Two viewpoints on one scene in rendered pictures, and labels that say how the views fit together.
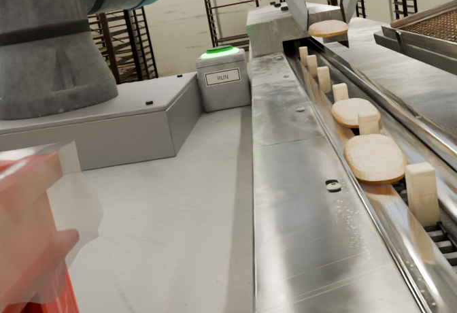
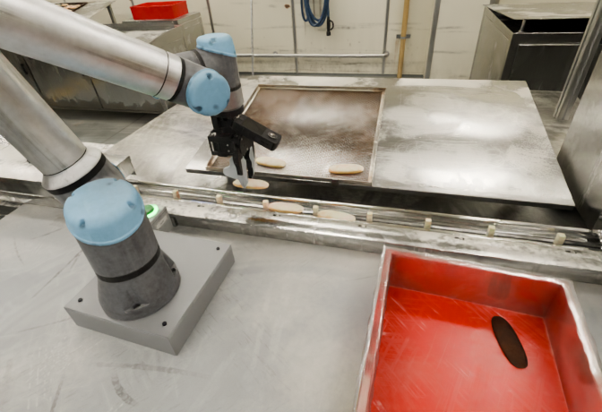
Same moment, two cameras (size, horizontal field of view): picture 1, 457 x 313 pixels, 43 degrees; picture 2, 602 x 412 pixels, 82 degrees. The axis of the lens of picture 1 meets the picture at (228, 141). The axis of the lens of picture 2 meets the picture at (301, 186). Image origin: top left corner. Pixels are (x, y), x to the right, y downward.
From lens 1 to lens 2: 0.81 m
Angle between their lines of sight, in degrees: 72
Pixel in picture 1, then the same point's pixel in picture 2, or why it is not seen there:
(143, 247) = (330, 274)
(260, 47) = not seen: hidden behind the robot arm
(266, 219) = (374, 238)
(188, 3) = not seen: outside the picture
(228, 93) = (165, 227)
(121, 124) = (221, 263)
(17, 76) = (158, 284)
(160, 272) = (349, 270)
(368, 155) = (343, 216)
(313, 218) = (379, 232)
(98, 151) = (217, 282)
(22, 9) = (150, 247)
